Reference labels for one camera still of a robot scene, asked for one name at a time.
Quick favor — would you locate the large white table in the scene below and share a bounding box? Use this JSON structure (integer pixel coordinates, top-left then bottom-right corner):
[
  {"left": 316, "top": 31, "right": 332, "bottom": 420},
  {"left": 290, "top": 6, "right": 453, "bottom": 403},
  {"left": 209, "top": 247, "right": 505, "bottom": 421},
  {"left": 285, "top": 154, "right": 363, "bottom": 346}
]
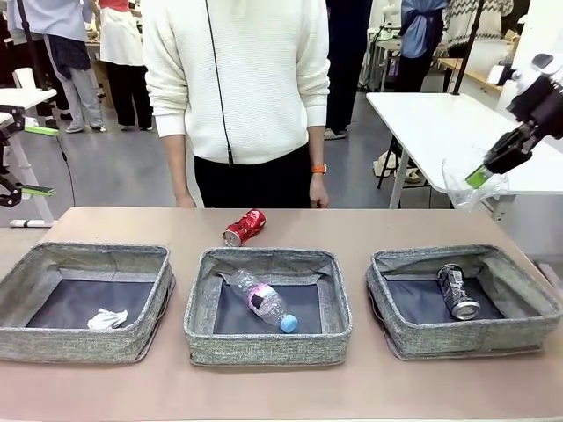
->
[{"left": 365, "top": 91, "right": 563, "bottom": 211}]

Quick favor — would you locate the crushed black drink can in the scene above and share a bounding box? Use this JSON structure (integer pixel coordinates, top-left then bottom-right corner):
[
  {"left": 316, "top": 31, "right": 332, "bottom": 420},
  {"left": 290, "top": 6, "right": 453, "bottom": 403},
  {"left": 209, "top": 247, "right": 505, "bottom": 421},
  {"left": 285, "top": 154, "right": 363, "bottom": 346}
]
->
[{"left": 435, "top": 263, "right": 482, "bottom": 321}]

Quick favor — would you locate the person in white sweater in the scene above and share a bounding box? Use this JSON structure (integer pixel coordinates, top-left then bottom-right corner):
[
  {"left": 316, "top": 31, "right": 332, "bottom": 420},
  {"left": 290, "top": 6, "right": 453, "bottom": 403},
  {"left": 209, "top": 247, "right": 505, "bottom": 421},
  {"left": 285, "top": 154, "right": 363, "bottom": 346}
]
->
[{"left": 143, "top": 0, "right": 331, "bottom": 210}]

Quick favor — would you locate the crushed red drink can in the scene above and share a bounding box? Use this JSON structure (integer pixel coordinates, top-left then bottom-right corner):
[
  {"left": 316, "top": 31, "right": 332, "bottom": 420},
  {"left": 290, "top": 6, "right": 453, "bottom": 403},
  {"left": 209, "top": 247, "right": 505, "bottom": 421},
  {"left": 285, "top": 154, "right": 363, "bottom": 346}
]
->
[{"left": 223, "top": 208, "right": 268, "bottom": 247}]

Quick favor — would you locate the black stand pole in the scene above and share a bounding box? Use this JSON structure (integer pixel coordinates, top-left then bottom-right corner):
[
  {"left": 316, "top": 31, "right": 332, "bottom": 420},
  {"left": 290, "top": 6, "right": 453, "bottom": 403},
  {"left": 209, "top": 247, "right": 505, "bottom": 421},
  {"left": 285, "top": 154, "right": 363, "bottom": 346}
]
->
[
  {"left": 16, "top": 0, "right": 50, "bottom": 92},
  {"left": 452, "top": 0, "right": 486, "bottom": 96}
]

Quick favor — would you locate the person in cream top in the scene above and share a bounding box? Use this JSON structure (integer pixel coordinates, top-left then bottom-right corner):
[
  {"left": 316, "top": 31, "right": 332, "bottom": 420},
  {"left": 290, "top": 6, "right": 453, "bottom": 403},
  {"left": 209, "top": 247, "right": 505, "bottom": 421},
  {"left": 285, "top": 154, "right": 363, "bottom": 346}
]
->
[{"left": 99, "top": 0, "right": 155, "bottom": 132}]

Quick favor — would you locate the white paper ball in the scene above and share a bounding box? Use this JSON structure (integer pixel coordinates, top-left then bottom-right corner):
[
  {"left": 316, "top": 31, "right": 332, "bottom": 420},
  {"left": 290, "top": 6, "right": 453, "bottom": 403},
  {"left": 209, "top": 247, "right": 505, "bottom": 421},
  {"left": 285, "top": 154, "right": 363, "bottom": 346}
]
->
[{"left": 86, "top": 308, "right": 129, "bottom": 331}]

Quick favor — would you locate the person in patterned sweater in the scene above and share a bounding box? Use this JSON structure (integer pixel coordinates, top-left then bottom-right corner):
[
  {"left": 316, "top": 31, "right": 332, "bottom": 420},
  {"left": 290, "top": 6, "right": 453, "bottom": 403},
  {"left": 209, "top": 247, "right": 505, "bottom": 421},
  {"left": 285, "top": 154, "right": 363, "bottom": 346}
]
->
[{"left": 443, "top": 0, "right": 514, "bottom": 49}]

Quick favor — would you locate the person in blue shirt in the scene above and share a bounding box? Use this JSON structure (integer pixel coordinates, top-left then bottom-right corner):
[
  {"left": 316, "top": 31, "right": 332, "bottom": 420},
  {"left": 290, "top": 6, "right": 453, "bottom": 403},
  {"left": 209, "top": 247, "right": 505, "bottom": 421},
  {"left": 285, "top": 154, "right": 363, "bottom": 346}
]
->
[{"left": 398, "top": 0, "right": 448, "bottom": 93}]

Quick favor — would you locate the black cord on sweater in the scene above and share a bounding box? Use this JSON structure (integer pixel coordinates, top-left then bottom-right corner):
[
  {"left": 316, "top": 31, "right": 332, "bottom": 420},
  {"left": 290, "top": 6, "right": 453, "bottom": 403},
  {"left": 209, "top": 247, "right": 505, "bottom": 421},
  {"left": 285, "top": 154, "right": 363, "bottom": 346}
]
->
[{"left": 204, "top": 0, "right": 234, "bottom": 169}]

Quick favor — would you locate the person's left hand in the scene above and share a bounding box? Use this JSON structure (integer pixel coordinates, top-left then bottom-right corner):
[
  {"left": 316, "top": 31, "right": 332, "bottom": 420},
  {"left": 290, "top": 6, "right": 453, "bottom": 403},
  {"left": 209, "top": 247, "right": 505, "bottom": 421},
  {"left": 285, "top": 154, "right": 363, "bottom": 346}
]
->
[{"left": 309, "top": 178, "right": 330, "bottom": 209}]

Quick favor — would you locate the white paper roll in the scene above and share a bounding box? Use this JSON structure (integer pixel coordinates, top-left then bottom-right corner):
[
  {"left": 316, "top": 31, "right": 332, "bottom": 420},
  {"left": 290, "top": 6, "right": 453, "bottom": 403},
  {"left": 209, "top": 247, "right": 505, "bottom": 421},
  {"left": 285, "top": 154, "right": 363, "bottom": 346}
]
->
[{"left": 12, "top": 67, "right": 35, "bottom": 91}]

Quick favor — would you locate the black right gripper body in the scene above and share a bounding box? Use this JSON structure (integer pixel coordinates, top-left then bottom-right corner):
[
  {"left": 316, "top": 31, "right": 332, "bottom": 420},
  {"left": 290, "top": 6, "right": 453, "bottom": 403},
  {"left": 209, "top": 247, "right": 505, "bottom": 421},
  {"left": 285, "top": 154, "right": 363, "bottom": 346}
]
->
[{"left": 506, "top": 78, "right": 563, "bottom": 140}]

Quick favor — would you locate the grey fabric basket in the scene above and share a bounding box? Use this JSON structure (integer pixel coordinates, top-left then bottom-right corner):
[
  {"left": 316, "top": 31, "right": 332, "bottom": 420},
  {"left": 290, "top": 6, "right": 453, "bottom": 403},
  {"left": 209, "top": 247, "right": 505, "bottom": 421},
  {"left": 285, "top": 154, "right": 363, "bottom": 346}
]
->
[
  {"left": 184, "top": 247, "right": 354, "bottom": 367},
  {"left": 0, "top": 241, "right": 176, "bottom": 365},
  {"left": 365, "top": 244, "right": 556, "bottom": 361}
]

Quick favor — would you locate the person's left forearm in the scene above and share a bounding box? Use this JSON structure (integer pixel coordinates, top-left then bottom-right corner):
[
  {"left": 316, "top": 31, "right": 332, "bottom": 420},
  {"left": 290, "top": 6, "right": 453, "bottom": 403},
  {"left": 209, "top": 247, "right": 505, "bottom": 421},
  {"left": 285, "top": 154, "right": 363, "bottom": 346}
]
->
[{"left": 303, "top": 74, "right": 331, "bottom": 181}]

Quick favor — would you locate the clear bottle with pink label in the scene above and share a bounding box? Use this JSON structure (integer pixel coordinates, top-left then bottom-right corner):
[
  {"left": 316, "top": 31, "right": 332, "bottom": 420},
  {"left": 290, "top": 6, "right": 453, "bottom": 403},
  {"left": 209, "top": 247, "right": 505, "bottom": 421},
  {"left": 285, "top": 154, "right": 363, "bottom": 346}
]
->
[{"left": 231, "top": 268, "right": 299, "bottom": 334}]

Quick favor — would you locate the person in dark trousers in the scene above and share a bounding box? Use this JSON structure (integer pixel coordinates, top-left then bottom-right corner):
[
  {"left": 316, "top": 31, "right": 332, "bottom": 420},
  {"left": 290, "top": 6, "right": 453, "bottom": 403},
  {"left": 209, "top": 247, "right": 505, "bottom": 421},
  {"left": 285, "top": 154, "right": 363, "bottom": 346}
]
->
[{"left": 324, "top": 0, "right": 373, "bottom": 141}]

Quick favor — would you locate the person in grey trousers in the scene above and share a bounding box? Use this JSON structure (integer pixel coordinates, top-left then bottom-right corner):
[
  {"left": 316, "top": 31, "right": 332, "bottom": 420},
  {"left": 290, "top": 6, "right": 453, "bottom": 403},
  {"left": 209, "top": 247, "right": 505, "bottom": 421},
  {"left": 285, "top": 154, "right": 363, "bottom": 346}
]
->
[{"left": 8, "top": 0, "right": 107, "bottom": 134}]

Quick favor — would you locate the clear plastic bag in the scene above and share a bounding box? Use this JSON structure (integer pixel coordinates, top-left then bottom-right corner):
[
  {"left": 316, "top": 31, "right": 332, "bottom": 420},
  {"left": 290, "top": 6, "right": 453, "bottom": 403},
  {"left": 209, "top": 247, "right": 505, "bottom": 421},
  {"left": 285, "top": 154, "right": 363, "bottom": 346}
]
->
[{"left": 442, "top": 147, "right": 511, "bottom": 213}]

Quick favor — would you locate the person's right forearm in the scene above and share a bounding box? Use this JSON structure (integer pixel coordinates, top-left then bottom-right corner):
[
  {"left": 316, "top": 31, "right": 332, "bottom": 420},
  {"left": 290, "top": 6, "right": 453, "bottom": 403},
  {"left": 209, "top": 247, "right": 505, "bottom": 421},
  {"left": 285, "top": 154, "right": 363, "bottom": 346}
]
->
[{"left": 144, "top": 74, "right": 195, "bottom": 203}]

